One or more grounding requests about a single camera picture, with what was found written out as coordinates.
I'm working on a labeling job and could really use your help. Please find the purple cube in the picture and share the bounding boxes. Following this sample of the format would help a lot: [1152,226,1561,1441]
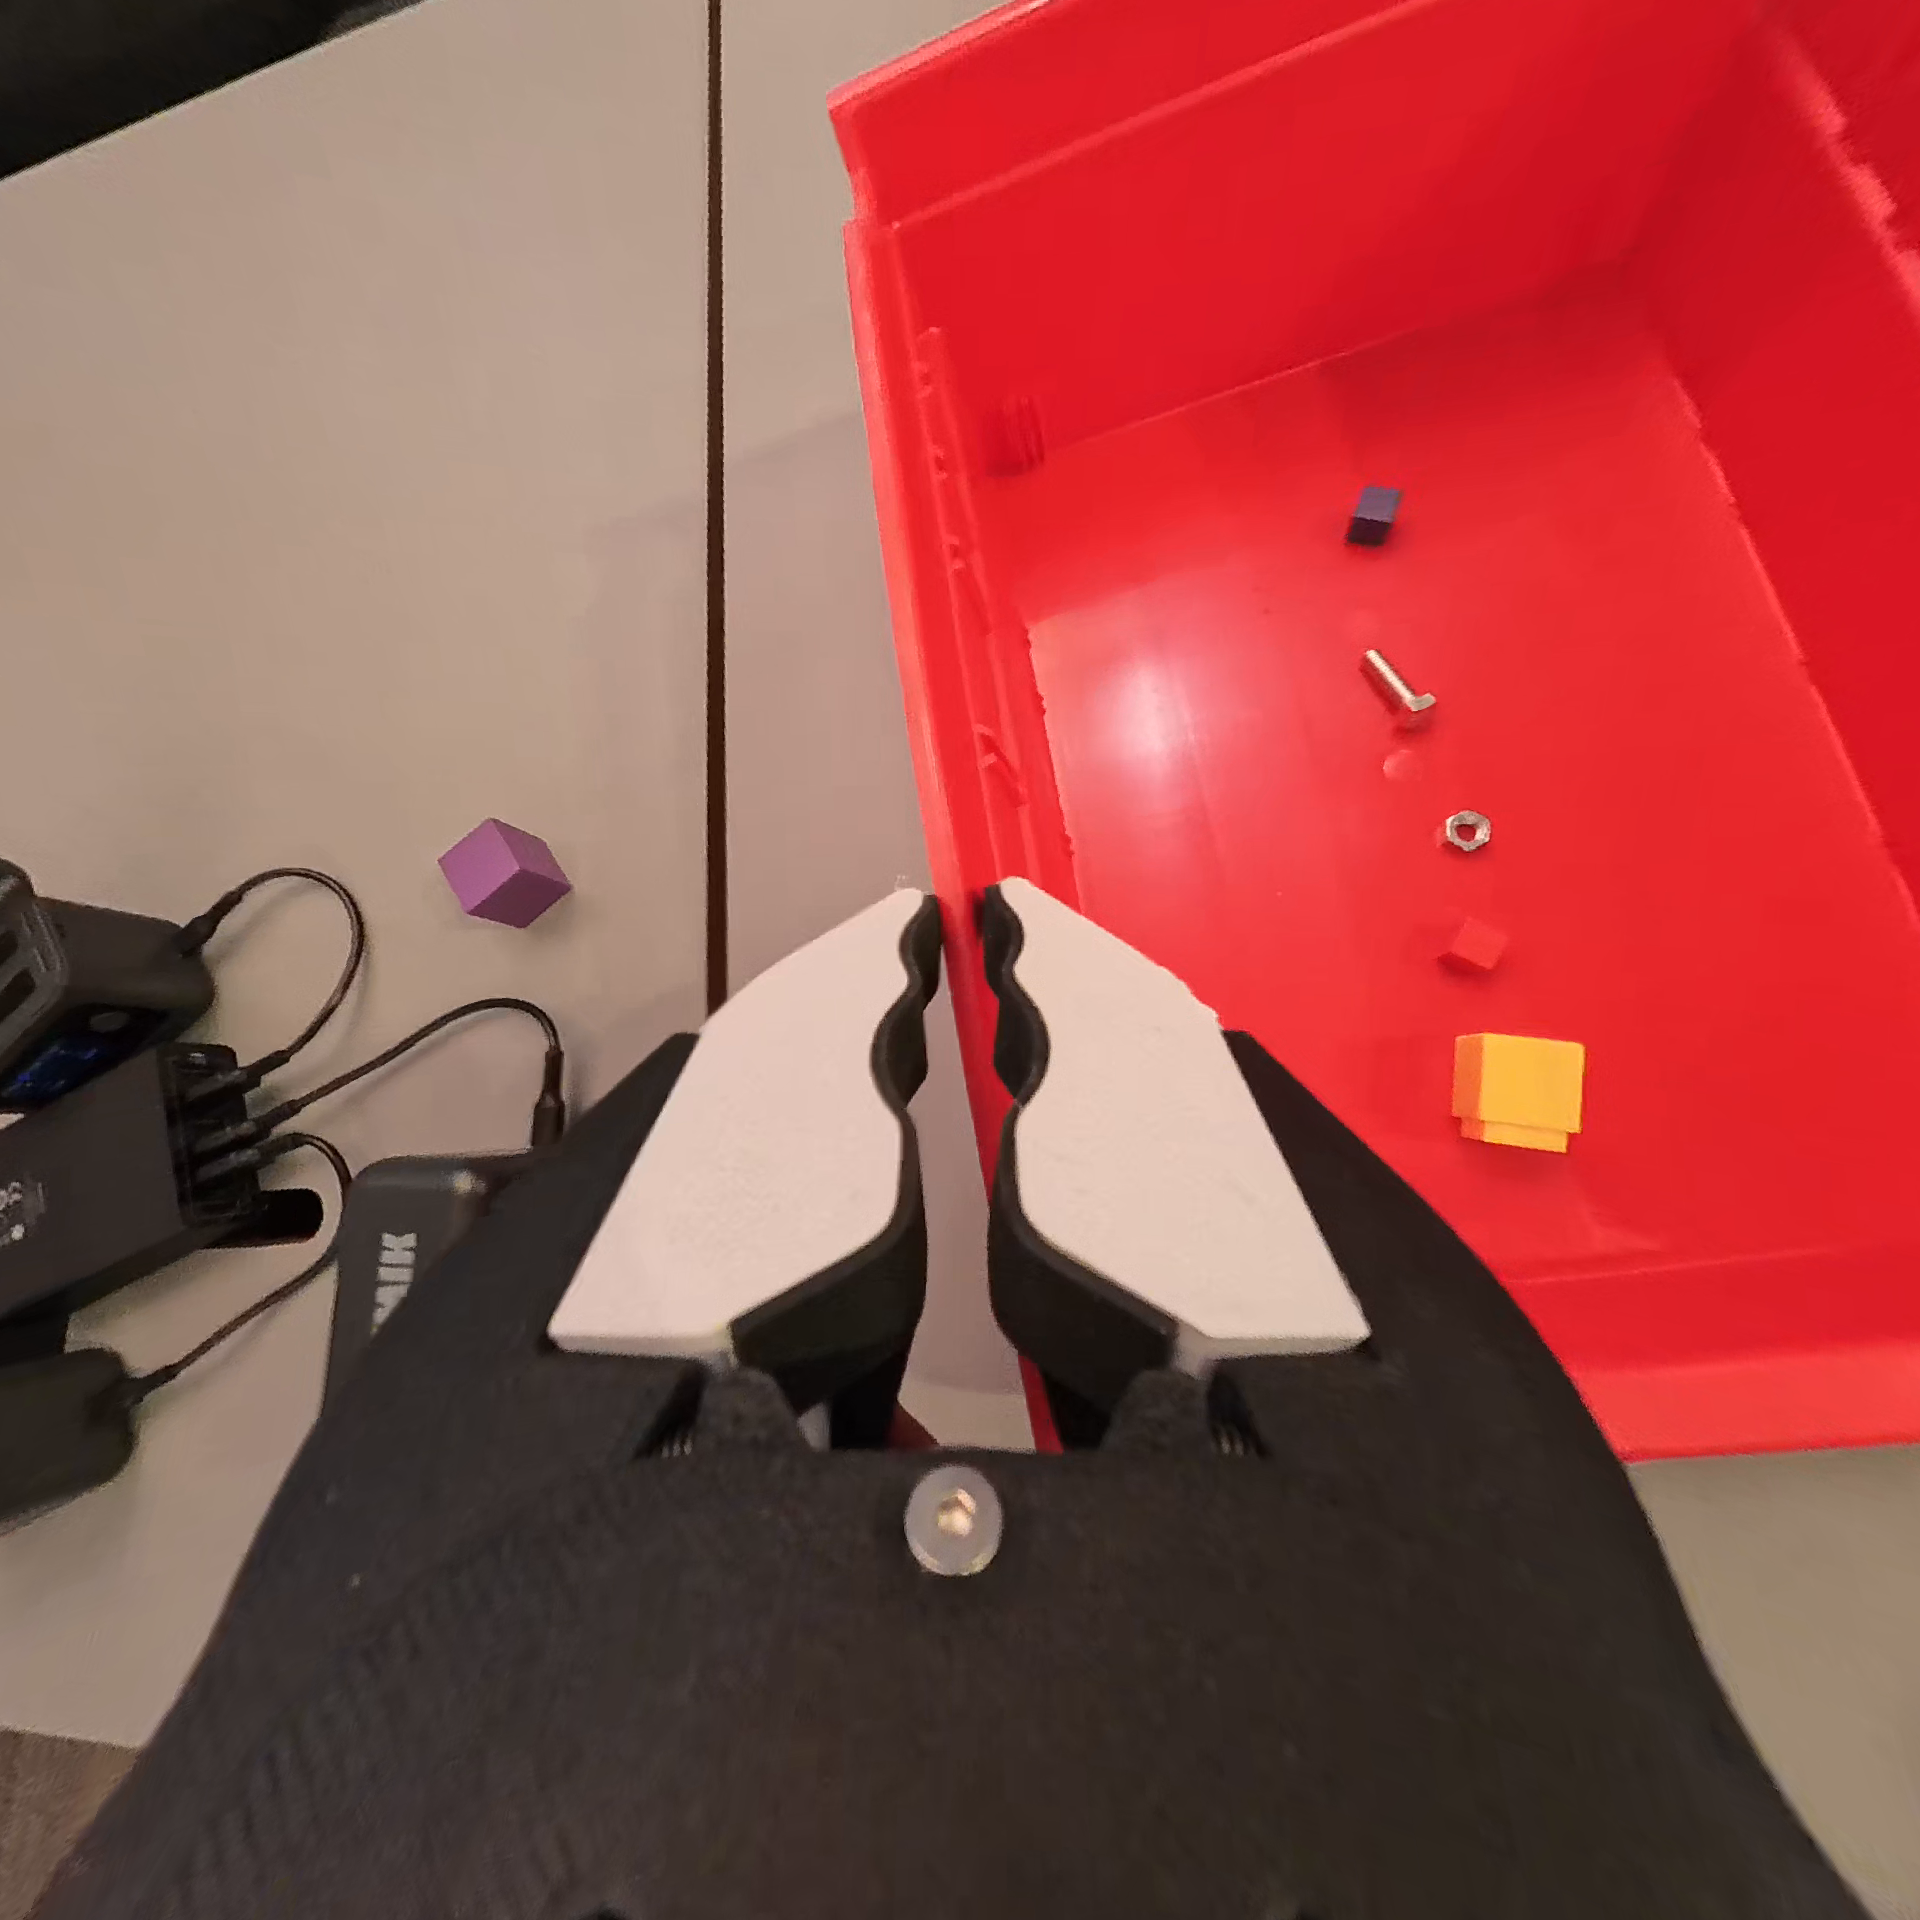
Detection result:
[440,822,574,930]

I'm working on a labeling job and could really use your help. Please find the orange stepped block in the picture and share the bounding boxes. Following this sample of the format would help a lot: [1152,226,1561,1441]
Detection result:
[1449,1028,1587,1159]

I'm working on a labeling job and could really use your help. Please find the black box white lettering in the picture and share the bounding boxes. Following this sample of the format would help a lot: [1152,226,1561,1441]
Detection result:
[331,1150,541,1363]

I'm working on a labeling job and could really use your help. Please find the black power bank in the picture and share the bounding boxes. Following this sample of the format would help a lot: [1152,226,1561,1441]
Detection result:
[0,860,222,1113]

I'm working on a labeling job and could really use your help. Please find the black cable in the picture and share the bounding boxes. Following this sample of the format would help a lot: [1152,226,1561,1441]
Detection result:
[241,998,574,1150]
[180,872,367,1088]
[107,1129,355,1402]

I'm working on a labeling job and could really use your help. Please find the black usb hub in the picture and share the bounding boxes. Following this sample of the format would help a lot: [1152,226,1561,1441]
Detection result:
[0,1037,322,1325]

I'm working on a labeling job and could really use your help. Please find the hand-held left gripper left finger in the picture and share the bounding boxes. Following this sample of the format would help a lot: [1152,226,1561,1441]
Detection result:
[541,893,949,1413]

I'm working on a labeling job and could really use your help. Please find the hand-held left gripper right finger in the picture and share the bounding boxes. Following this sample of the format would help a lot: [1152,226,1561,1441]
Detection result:
[972,874,1373,1420]

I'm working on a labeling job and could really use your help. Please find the red plastic drawer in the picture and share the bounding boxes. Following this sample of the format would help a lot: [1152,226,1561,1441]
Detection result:
[828,0,1920,1463]

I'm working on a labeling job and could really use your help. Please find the black power adapter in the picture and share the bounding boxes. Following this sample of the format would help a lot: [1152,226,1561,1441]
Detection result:
[0,1350,151,1529]

